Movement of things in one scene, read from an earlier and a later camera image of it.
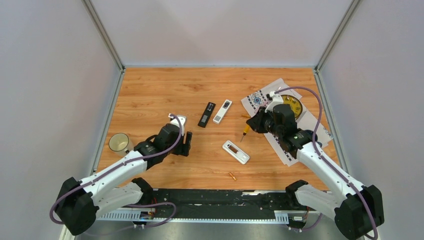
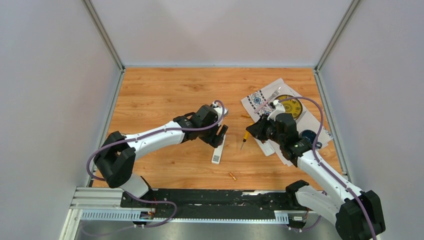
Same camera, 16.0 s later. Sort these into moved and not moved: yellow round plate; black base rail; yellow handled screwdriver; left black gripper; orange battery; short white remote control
Moved: short white remote control; left black gripper; yellow handled screwdriver
Not moved: black base rail; orange battery; yellow round plate
